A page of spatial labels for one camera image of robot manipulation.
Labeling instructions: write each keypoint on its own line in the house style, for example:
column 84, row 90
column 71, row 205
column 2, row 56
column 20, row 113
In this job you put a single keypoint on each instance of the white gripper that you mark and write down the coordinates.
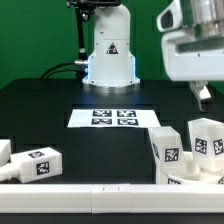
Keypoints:
column 188, row 57

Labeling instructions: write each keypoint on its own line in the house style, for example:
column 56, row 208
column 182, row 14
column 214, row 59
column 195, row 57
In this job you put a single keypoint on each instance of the paper sheet with tags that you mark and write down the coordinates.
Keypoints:
column 113, row 118

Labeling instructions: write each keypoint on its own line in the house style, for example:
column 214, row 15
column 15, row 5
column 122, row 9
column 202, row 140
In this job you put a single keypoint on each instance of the white U-shaped obstacle fence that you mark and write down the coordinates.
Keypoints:
column 36, row 197

